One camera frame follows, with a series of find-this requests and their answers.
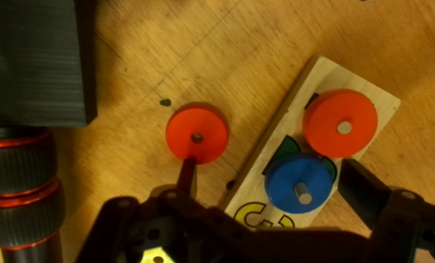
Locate black tripod pole red bands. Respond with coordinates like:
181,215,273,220
0,125,67,263

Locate orange ring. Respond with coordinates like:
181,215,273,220
165,101,231,167
302,88,381,161

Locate black ribbed block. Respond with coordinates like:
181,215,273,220
0,0,99,129

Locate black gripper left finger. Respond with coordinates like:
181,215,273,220
76,156,215,263

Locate wooden peg stand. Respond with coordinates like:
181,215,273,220
219,55,403,231

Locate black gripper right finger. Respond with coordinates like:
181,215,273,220
340,157,435,263

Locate blue ring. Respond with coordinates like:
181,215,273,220
264,153,336,217

